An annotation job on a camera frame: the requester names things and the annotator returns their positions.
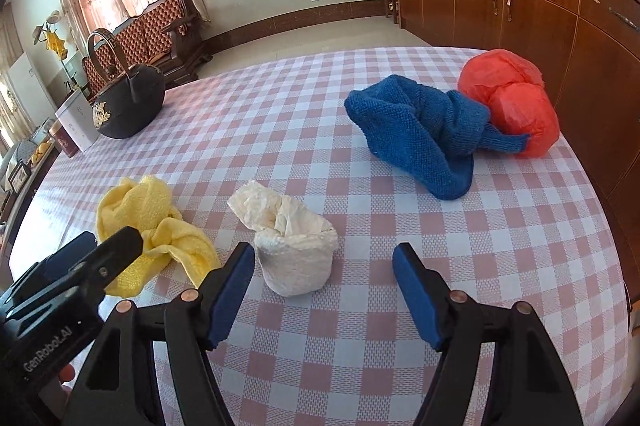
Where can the black iron teapot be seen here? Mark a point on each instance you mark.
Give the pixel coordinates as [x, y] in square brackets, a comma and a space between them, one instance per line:
[129, 102]

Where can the blue knitted cloth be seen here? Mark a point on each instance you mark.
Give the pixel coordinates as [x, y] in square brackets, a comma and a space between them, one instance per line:
[427, 133]

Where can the wooden sofa red cushions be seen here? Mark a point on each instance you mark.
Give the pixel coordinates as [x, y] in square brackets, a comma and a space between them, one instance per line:
[167, 35]

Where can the white paper towel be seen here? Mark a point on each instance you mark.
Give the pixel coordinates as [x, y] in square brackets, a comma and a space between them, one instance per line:
[294, 245]

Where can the brown wooden sideboard cabinet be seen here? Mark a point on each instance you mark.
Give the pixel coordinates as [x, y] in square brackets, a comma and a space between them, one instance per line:
[588, 55]

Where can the red plastic bag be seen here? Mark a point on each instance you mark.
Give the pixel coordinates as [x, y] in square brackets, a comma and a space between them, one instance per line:
[512, 88]

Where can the yellow cloth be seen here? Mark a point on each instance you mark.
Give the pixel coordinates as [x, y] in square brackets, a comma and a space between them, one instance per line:
[146, 205]

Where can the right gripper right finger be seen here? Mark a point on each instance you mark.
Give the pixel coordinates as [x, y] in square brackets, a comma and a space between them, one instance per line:
[528, 382]

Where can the pink checkered tablecloth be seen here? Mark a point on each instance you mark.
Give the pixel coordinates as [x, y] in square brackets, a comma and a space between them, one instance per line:
[349, 354]

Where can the white box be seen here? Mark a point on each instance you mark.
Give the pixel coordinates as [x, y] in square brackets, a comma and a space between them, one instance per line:
[75, 115]

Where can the dark red tea canister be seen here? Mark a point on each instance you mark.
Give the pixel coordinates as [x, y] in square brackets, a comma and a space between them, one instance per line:
[63, 139]

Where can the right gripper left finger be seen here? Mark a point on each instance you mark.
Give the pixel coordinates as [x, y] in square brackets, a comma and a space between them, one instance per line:
[117, 384]

